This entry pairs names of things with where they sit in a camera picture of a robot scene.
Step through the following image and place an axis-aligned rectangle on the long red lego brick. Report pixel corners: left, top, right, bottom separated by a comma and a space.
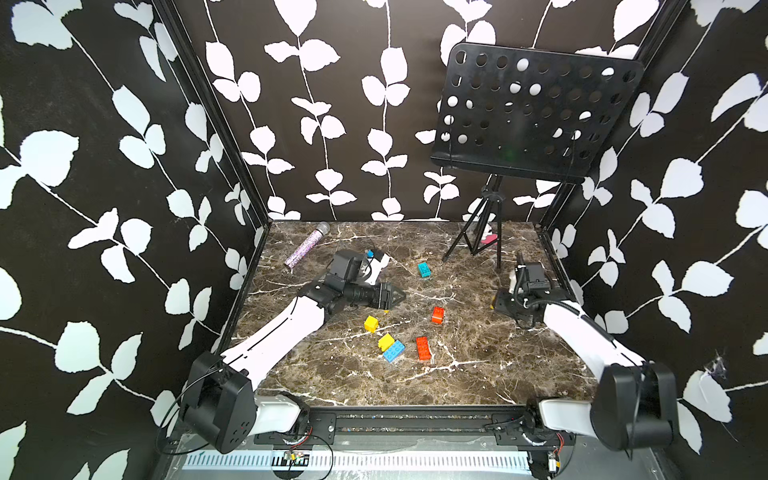
416, 336, 432, 361

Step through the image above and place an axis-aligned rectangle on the small yellow lego brick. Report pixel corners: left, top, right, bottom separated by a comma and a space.
364, 316, 379, 333

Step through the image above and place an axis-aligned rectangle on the yellow lego brick beside blue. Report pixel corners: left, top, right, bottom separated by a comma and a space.
378, 334, 395, 352

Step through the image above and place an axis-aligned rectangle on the small red lego brick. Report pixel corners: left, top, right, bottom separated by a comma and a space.
431, 307, 445, 325

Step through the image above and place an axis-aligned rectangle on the black perforated music stand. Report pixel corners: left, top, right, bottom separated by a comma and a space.
430, 42, 645, 254

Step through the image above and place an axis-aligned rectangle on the purple rhinestone microphone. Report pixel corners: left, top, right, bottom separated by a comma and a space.
283, 222, 330, 271

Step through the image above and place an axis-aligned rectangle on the light blue lego brick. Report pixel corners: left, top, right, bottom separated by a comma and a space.
383, 340, 405, 363

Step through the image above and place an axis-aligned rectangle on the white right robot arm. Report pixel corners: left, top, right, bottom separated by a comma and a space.
493, 288, 680, 453

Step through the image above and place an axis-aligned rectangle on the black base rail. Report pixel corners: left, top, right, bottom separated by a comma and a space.
254, 406, 577, 448

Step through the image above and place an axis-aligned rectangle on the teal lego brick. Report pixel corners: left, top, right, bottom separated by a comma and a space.
417, 262, 431, 278

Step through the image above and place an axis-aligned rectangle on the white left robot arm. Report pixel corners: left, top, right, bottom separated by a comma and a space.
179, 282, 406, 454

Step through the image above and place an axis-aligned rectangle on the white perforated strip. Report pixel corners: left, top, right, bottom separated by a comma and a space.
181, 450, 531, 475

